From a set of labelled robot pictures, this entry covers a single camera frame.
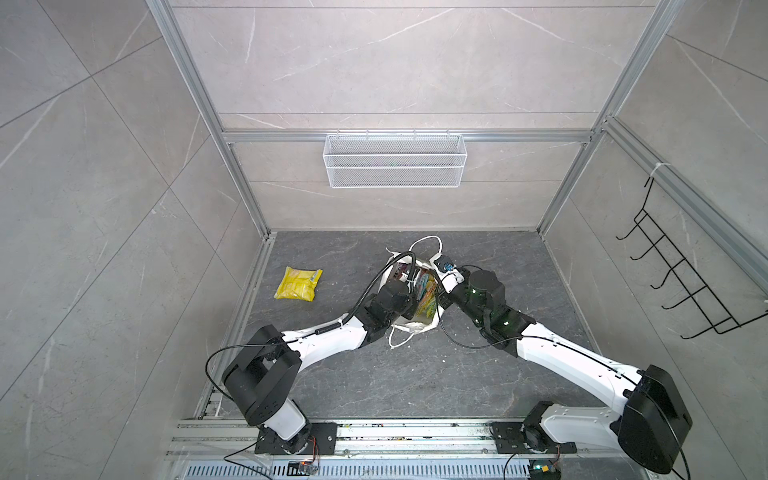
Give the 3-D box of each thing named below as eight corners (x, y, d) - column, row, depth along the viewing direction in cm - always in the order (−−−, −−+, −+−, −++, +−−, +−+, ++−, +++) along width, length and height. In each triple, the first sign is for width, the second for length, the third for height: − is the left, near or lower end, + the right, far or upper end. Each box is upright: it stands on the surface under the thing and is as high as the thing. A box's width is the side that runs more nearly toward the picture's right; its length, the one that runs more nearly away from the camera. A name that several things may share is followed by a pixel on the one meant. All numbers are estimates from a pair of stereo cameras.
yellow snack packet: (278, 300, 102) (273, 293, 98) (287, 274, 109) (284, 266, 105) (314, 303, 101) (311, 295, 97) (321, 276, 108) (319, 268, 104)
